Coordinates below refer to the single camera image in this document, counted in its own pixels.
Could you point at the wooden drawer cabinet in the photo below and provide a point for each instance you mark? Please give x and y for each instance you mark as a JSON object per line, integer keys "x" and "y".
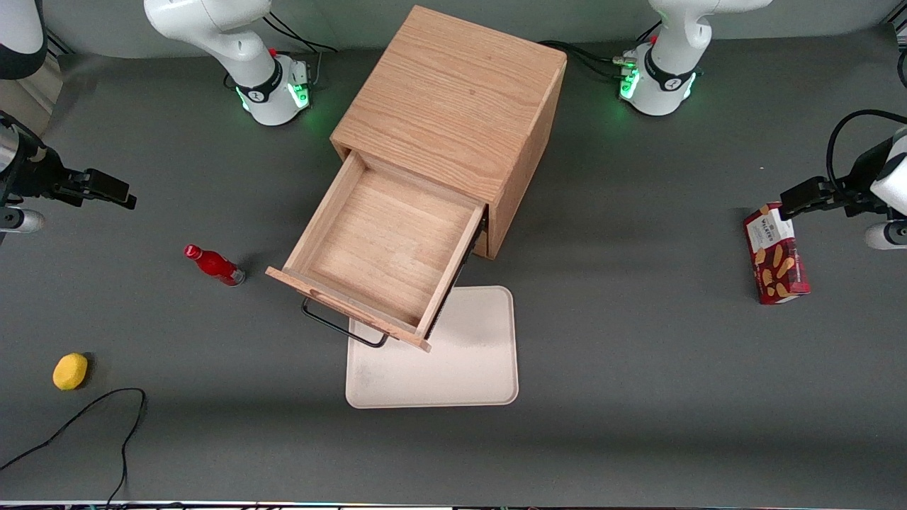
{"x": 453, "y": 92}

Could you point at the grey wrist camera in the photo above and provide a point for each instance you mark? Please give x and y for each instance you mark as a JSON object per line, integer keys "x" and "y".
{"x": 886, "y": 235}
{"x": 21, "y": 221}

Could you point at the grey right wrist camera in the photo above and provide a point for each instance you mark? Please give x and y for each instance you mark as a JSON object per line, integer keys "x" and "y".
{"x": 21, "y": 221}

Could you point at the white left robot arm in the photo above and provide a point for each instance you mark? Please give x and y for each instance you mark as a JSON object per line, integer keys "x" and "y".
{"x": 680, "y": 42}

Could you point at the wooden drawer with notch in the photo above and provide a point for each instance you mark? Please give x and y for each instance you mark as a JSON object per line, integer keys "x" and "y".
{"x": 390, "y": 241}

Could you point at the yellow lemon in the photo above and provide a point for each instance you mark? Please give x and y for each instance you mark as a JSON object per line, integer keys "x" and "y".
{"x": 70, "y": 372}

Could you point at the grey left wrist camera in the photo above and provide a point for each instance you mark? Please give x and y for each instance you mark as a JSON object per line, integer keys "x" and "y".
{"x": 886, "y": 235}

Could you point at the red cookie box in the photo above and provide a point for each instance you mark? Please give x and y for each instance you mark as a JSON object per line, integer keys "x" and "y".
{"x": 776, "y": 255}

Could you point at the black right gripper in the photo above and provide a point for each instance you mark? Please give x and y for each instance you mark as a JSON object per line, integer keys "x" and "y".
{"x": 40, "y": 173}

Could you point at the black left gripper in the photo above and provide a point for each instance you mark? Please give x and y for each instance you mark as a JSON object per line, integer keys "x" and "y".
{"x": 859, "y": 177}

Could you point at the white plastic tray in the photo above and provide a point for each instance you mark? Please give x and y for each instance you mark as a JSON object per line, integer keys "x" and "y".
{"x": 453, "y": 354}

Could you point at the red soda bottle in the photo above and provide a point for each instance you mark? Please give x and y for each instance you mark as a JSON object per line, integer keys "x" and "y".
{"x": 212, "y": 265}

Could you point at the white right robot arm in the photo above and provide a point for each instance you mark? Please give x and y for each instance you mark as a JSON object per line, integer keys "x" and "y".
{"x": 212, "y": 28}

